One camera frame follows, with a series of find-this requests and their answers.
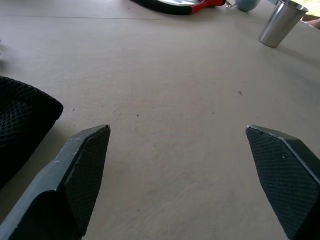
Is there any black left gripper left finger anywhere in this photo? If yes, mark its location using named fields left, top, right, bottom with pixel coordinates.
left=0, top=124, right=111, bottom=240

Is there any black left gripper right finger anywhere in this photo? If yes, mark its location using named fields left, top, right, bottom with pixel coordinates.
left=245, top=124, right=320, bottom=240

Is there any black mesh fabric object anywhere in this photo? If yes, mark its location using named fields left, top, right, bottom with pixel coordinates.
left=0, top=75, right=64, bottom=190

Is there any stainless steel cup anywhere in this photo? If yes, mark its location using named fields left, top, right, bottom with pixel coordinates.
left=258, top=0, right=309, bottom=49

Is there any light blue round object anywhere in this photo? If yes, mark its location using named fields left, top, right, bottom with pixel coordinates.
left=234, top=0, right=261, bottom=13

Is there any red and black pan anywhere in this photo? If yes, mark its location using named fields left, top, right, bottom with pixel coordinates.
left=129, top=0, right=227, bottom=16

